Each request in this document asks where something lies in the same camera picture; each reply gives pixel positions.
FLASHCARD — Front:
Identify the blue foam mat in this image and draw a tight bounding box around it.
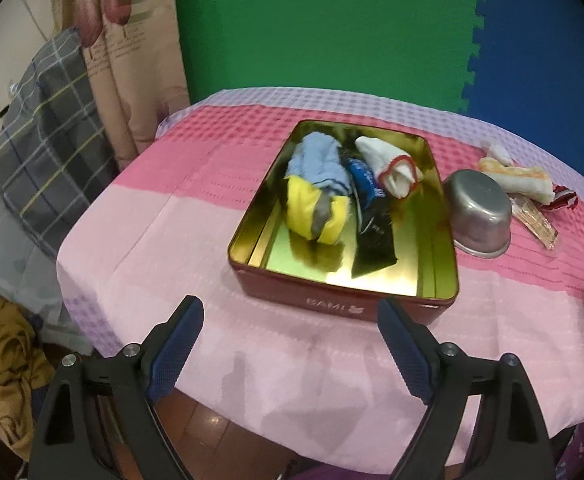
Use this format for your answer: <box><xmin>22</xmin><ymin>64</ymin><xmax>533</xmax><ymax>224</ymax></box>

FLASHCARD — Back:
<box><xmin>464</xmin><ymin>0</ymin><xmax>584</xmax><ymax>161</ymax></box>

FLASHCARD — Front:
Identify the mustard yellow cloth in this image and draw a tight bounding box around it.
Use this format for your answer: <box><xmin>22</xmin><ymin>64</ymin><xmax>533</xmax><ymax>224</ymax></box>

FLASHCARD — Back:
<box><xmin>0</xmin><ymin>297</ymin><xmax>55</xmax><ymax>461</ymax></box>

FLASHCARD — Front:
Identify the yellow grey cloth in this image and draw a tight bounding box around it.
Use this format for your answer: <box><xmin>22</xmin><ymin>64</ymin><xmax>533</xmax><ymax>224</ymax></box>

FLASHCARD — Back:
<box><xmin>284</xmin><ymin>176</ymin><xmax>350</xmax><ymax>246</ymax></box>

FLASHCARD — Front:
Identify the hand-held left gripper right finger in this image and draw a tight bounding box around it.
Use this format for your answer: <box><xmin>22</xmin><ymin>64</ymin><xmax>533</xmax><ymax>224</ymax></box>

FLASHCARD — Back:
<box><xmin>377</xmin><ymin>297</ymin><xmax>555</xmax><ymax>480</ymax></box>

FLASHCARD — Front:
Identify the red white cloth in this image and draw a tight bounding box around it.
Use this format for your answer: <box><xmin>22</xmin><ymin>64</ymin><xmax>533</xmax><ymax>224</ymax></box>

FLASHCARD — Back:
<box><xmin>544</xmin><ymin>185</ymin><xmax>579</xmax><ymax>211</ymax></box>

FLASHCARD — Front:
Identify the floral beige curtain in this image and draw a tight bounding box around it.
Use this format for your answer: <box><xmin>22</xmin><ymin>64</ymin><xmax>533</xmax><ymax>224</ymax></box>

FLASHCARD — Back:
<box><xmin>49</xmin><ymin>0</ymin><xmax>190</xmax><ymax>171</ymax></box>

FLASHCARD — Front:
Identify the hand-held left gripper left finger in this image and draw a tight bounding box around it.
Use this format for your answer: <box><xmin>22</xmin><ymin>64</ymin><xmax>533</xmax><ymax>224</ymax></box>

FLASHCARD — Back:
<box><xmin>28</xmin><ymin>295</ymin><xmax>205</xmax><ymax>480</ymax></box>

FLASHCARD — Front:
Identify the cream orange patterned cloth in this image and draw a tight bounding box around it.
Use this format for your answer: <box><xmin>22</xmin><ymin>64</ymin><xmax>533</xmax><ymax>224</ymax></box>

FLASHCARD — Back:
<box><xmin>478</xmin><ymin>142</ymin><xmax>557</xmax><ymax>204</ymax></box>

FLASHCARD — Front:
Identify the red tin box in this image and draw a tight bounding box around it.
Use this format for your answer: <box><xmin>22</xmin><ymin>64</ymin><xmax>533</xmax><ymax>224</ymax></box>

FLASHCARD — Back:
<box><xmin>227</xmin><ymin>120</ymin><xmax>460</xmax><ymax>326</ymax></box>

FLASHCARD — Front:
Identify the green foam mat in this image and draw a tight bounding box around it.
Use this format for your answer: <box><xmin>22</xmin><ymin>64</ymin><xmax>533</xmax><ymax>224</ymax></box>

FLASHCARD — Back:
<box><xmin>171</xmin><ymin>0</ymin><xmax>488</xmax><ymax>113</ymax></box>

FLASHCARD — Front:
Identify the light blue towel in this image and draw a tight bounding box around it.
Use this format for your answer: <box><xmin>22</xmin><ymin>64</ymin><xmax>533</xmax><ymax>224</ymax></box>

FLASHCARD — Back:
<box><xmin>284</xmin><ymin>132</ymin><xmax>350</xmax><ymax>196</ymax></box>

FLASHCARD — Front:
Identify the pink checked tablecloth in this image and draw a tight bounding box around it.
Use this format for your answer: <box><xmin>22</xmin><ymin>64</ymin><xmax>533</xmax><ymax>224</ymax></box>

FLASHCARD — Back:
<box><xmin>56</xmin><ymin>87</ymin><xmax>584</xmax><ymax>466</ymax></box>

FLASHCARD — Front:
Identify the white glove with red trim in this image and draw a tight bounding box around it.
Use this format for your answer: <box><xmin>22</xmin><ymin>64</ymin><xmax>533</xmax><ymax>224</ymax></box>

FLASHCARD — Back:
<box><xmin>354</xmin><ymin>135</ymin><xmax>425</xmax><ymax>200</ymax></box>

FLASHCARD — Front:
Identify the metal bowl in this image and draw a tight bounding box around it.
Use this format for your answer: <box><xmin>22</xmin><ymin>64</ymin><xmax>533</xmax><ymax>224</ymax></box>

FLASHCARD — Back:
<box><xmin>442</xmin><ymin>169</ymin><xmax>514</xmax><ymax>259</ymax></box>

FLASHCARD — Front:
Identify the grey plaid cloth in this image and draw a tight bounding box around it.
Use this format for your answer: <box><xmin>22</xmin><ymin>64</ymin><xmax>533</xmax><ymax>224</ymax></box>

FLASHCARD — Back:
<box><xmin>0</xmin><ymin>27</ymin><xmax>120</xmax><ymax>258</ymax></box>

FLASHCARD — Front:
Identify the black blue tube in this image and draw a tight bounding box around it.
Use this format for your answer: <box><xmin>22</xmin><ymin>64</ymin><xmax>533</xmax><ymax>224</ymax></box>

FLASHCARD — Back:
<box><xmin>344</xmin><ymin>157</ymin><xmax>400</xmax><ymax>281</ymax></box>

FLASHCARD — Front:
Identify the clear plastic packet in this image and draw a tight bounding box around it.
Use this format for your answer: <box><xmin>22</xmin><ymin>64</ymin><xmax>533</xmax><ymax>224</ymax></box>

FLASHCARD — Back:
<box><xmin>509</xmin><ymin>195</ymin><xmax>559</xmax><ymax>250</ymax></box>

